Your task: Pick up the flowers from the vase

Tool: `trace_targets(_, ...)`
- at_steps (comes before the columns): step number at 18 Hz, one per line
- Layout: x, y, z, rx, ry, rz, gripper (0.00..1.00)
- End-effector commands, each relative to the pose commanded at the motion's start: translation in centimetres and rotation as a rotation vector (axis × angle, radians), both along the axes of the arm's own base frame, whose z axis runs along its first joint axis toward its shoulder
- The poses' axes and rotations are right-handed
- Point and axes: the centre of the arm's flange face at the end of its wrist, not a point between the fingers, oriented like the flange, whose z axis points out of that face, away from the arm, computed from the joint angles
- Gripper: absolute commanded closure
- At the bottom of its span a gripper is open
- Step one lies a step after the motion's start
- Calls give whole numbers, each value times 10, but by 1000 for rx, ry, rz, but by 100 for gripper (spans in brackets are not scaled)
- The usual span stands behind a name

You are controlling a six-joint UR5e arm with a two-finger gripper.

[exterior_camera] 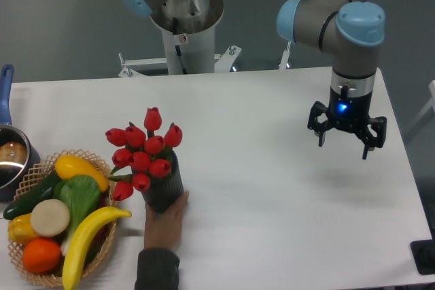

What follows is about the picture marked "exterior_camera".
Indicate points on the red tulip bouquet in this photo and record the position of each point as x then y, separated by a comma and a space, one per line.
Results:
141, 154

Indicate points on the dark grey sleeved forearm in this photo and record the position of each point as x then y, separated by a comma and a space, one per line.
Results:
157, 268

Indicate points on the dark ribbed vase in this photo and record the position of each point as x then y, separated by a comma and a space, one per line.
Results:
162, 193

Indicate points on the black device at table edge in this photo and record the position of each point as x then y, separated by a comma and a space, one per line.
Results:
423, 255

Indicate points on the green bok choy toy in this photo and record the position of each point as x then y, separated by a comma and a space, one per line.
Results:
81, 195

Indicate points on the white frame at right edge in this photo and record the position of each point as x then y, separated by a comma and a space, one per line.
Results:
422, 118

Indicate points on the dark green cucumber toy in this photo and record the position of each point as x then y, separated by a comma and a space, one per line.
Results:
28, 201

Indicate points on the woven wicker basket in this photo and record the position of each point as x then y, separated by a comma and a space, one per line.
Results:
101, 249

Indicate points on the white metal base frame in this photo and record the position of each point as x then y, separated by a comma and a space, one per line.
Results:
223, 63

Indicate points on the orange plastic fruit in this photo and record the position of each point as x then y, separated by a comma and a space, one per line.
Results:
41, 255

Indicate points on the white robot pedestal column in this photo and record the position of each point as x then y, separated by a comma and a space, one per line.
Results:
189, 24

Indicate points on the blue handled saucepan with lid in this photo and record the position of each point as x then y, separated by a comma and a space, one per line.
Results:
17, 153

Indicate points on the yellow plastic banana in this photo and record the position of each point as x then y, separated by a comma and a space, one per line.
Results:
82, 238

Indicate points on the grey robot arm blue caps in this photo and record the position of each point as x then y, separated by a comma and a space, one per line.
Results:
351, 31

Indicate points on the yellow plastic squash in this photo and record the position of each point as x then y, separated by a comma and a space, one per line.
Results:
68, 166

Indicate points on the yellow bell pepper toy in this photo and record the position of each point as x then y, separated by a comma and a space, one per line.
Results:
21, 231

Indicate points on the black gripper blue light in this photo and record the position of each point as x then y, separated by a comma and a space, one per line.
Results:
350, 115

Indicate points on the person's bare hand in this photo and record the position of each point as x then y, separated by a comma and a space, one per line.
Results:
163, 231

